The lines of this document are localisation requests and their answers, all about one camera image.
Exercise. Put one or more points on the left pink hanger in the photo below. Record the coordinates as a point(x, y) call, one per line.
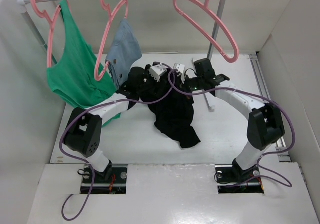
point(52, 23)

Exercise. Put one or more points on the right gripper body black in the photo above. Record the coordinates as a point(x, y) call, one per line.
point(194, 84)

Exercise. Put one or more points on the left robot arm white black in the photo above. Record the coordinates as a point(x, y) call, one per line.
point(83, 131)

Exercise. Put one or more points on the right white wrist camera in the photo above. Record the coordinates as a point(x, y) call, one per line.
point(180, 71)

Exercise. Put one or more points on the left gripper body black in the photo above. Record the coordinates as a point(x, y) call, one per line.
point(150, 84)

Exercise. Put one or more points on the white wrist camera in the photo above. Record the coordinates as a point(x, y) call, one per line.
point(180, 71)
point(157, 70)

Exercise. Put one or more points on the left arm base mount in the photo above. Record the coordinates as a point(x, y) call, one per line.
point(115, 184)

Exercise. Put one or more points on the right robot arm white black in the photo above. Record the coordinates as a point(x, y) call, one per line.
point(265, 123)

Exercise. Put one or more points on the blue denim garment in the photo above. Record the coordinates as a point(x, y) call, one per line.
point(124, 51)

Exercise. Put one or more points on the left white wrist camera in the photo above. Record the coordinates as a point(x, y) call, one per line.
point(157, 70)

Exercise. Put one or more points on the green tank top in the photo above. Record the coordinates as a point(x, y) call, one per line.
point(72, 77)

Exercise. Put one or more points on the black t shirt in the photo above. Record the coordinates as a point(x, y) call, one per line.
point(174, 113)

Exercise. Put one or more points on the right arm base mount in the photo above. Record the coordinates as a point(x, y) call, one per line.
point(230, 183)

